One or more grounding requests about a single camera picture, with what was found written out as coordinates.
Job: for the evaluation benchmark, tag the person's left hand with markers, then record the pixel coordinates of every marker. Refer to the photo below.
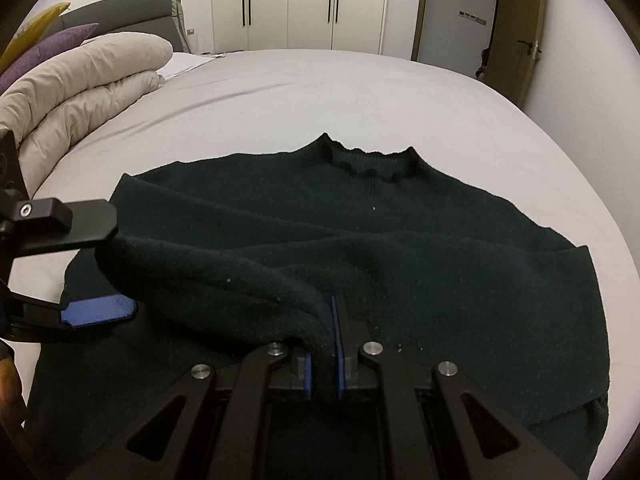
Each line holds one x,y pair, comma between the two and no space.
7,390

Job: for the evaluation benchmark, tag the grey pillow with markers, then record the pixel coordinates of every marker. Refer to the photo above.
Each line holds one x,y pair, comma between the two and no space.
125,12

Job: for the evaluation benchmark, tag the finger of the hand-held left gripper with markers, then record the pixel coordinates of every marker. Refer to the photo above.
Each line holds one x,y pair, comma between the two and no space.
75,222
97,311

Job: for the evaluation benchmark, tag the wooden door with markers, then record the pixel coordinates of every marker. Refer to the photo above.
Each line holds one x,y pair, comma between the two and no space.
520,15

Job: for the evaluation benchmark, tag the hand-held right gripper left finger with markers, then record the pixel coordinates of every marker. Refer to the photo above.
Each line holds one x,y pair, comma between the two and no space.
308,377

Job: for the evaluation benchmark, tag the cream wardrobe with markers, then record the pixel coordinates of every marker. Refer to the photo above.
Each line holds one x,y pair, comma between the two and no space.
300,5

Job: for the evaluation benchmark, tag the yellow pillow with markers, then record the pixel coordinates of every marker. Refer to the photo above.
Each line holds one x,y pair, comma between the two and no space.
35,22

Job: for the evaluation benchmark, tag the bed with grey sheet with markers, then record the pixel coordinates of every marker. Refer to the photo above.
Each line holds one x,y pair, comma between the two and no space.
300,100

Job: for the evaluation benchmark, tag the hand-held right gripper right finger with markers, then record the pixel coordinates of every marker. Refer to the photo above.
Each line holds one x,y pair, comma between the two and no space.
340,345

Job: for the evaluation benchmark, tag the beige folded duvet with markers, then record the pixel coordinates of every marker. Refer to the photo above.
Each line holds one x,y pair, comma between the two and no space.
75,90

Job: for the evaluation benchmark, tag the purple pillow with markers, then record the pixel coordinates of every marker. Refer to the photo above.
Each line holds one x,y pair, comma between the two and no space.
45,50

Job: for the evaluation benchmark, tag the wall control panel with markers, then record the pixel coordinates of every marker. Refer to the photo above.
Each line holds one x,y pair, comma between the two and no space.
472,17

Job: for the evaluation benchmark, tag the dark green towel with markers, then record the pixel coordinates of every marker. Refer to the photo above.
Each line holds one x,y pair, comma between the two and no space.
425,260

